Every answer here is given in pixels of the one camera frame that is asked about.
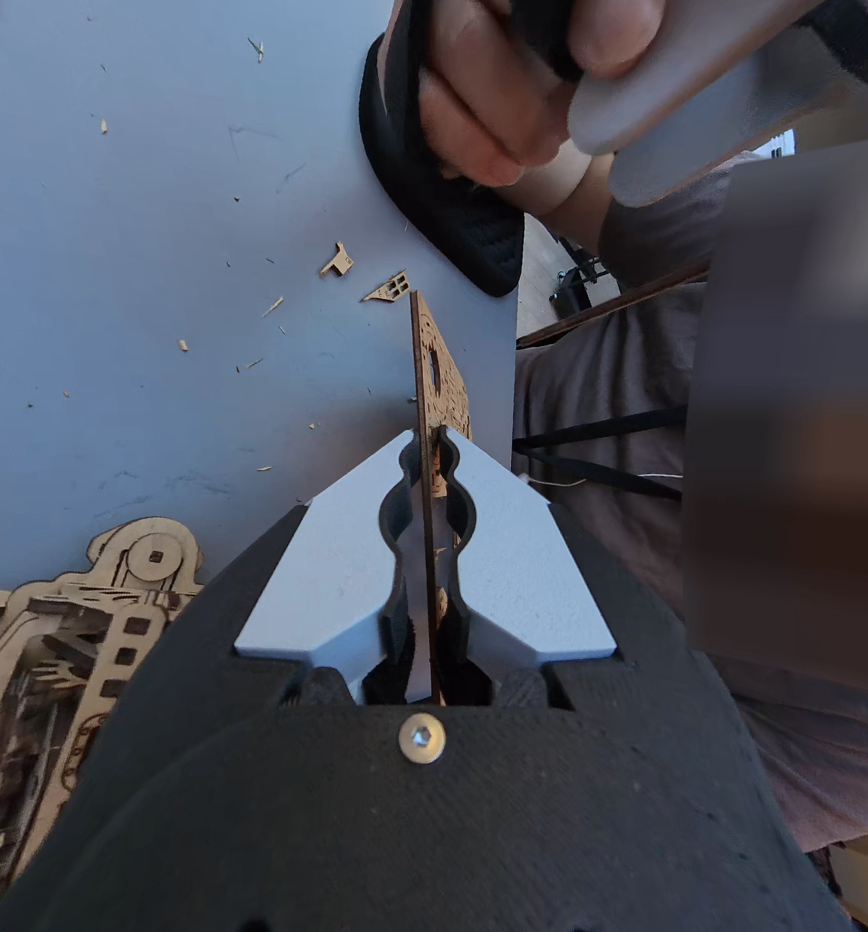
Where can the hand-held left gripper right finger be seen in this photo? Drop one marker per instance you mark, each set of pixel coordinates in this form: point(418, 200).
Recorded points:
point(529, 575)

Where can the person's right forearm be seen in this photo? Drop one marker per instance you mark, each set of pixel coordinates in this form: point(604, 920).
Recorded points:
point(572, 189)

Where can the person's right hand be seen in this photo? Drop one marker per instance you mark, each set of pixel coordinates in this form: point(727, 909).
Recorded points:
point(478, 109)

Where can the black wrist rest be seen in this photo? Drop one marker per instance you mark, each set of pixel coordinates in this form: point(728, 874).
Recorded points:
point(478, 240)

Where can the laser-cut plywood parts sheet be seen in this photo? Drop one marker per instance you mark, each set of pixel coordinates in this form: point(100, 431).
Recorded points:
point(452, 408)

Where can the triangular lattice wood scrap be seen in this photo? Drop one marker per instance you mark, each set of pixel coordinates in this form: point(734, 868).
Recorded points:
point(377, 293)

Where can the black chair frame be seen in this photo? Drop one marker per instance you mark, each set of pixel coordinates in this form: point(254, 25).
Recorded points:
point(601, 429)

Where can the wooden submarine model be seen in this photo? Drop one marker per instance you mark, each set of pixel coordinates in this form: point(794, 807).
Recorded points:
point(172, 539)

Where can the small notched wood scrap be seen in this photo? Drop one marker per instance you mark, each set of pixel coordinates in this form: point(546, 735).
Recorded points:
point(339, 263)

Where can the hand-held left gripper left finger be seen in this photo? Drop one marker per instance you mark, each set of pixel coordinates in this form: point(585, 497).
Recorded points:
point(332, 575)

